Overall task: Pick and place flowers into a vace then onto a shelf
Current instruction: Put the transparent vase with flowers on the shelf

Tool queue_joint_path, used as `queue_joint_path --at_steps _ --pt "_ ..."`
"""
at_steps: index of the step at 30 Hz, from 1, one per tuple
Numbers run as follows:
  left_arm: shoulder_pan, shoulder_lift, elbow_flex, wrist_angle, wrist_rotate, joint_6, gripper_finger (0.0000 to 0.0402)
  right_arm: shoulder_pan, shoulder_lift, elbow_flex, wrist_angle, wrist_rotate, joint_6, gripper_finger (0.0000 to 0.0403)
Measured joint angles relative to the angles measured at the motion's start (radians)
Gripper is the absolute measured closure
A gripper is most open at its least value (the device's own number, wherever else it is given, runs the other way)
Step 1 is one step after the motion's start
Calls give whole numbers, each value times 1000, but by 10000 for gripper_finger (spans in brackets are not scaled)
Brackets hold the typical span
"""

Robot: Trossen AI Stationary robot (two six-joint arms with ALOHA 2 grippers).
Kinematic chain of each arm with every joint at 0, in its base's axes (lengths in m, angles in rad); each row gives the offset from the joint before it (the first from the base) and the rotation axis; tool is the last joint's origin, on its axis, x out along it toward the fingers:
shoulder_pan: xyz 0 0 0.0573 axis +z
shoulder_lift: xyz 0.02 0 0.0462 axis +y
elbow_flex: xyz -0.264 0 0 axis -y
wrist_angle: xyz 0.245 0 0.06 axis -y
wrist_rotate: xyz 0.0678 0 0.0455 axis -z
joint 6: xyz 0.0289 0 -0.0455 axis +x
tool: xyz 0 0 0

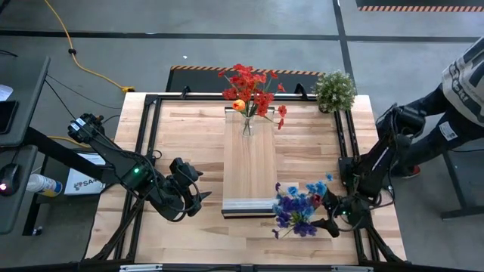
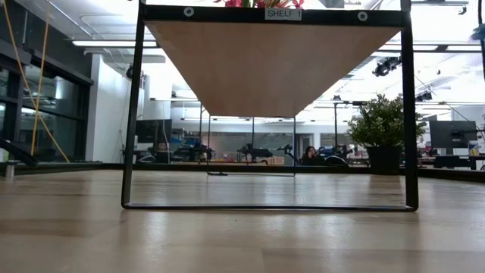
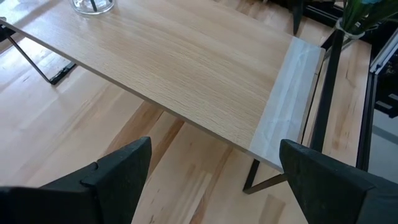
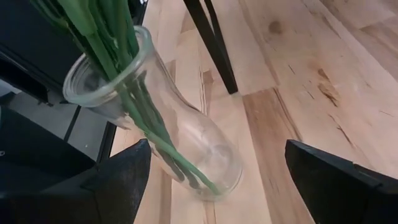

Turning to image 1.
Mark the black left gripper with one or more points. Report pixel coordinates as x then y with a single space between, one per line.
181 189

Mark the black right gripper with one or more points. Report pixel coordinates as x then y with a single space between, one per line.
351 213

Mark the dark red artificial tulip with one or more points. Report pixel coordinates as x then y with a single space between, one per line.
316 200

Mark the purple artificial flower bunch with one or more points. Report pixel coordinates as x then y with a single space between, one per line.
302 228

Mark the blue artificial flower bunch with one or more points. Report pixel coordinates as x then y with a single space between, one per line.
298 202

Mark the clear glass vase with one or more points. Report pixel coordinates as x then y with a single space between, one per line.
247 126

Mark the orange artificial tulip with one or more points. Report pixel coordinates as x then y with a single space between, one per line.
239 105

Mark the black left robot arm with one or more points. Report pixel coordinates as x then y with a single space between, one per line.
125 166

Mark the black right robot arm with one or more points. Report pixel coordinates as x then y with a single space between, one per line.
374 162

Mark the black mat hazard-striped edge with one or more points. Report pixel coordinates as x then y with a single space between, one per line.
196 81

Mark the white printed box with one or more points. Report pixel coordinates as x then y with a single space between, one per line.
81 185

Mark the potted green plant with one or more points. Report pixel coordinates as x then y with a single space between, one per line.
334 92

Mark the white plastic bottle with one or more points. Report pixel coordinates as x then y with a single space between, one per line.
41 184

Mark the small white caster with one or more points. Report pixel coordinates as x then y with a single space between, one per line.
37 230

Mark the person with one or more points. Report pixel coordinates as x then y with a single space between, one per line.
465 87

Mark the black computer mouse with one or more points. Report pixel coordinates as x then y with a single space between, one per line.
9 175

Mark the grey desk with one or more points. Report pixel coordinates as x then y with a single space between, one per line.
26 94

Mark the black phone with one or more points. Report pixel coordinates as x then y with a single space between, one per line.
7 117

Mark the white paper sheet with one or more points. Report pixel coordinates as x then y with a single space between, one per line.
4 92

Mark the silver aluminium bracket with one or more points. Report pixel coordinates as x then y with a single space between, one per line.
140 268
351 269

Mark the black aluminium table frame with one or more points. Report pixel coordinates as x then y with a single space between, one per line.
189 99

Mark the black frame clamp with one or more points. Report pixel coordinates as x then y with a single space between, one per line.
301 90
185 90

